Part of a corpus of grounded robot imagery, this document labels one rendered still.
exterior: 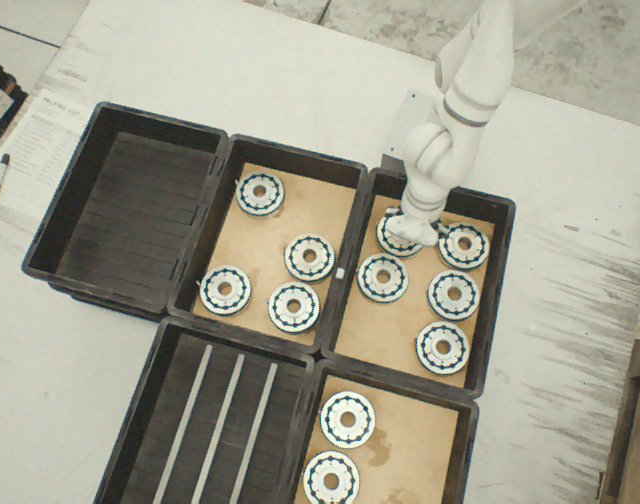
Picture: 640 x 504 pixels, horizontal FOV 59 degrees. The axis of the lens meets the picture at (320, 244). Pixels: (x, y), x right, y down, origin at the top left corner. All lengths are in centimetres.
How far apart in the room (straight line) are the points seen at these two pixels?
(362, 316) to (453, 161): 45
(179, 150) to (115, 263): 29
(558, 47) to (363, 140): 138
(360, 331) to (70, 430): 66
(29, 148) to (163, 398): 77
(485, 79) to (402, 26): 183
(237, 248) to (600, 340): 82
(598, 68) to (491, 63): 192
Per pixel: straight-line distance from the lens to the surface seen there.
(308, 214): 122
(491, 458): 131
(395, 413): 114
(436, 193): 92
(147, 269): 124
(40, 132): 164
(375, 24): 258
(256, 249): 120
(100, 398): 136
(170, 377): 118
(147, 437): 119
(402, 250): 117
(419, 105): 140
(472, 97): 78
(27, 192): 157
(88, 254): 130
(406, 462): 114
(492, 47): 75
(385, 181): 118
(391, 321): 116
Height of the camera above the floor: 196
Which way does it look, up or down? 71 degrees down
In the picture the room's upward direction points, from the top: 3 degrees counter-clockwise
